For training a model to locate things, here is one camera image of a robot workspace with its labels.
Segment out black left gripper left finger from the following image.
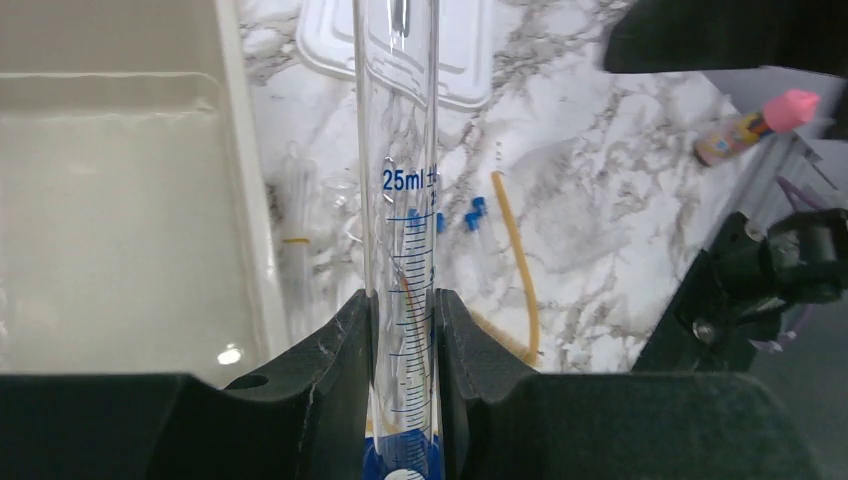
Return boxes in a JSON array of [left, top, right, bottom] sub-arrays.
[[1, 292, 371, 479]]

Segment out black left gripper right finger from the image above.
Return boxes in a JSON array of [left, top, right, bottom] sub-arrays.
[[434, 290, 821, 479]]

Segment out glass rods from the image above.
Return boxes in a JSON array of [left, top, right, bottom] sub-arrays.
[[277, 142, 315, 339]]

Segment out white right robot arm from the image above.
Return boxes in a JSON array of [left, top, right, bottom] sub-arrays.
[[601, 0, 847, 81]]

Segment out yellow rubber tube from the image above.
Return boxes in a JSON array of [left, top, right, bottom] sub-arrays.
[[471, 171, 541, 367]]

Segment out blue-capped test tube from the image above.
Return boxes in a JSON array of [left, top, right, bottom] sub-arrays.
[[465, 211, 493, 297], [471, 196, 488, 218]]

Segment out beige plastic bin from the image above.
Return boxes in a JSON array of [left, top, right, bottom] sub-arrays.
[[1, 1, 285, 386]]

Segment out white bin lid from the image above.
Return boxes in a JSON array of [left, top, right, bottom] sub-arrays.
[[296, 1, 494, 111]]

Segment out pink-capped small bottle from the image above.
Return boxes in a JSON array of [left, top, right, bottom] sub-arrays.
[[693, 89, 820, 167]]

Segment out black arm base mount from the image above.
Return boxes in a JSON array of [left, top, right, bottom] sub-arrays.
[[678, 208, 847, 350]]

